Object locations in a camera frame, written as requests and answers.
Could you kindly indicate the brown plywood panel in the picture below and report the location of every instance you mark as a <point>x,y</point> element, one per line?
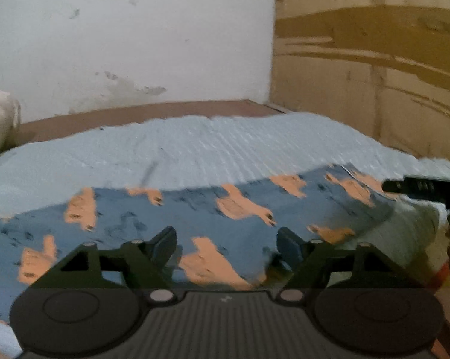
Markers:
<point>374,56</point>

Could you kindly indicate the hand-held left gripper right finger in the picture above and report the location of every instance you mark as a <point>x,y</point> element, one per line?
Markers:
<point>289,247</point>

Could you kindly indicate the blue pants with orange print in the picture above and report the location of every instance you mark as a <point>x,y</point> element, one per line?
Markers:
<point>225,228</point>

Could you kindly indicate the light blue striped bed sheet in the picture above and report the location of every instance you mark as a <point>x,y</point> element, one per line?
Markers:
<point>210,149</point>

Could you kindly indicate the brown wooden bed frame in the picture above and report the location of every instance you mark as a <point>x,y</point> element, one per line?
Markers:
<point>135,114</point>

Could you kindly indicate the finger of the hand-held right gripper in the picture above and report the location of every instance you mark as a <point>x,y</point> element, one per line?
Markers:
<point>415,187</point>

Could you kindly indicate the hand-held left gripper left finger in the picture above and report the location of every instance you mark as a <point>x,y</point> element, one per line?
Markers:
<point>164,245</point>

